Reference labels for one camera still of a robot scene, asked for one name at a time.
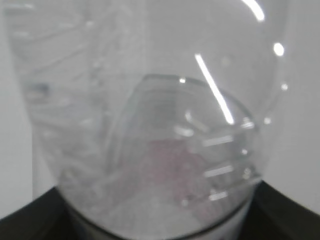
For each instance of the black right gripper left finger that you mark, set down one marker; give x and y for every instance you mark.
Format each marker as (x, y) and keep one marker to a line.
(46, 218)

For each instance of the clear plastic water bottle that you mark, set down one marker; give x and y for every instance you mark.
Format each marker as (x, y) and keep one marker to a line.
(155, 116)

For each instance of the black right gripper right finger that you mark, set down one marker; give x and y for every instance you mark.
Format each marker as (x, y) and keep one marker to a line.
(273, 216)

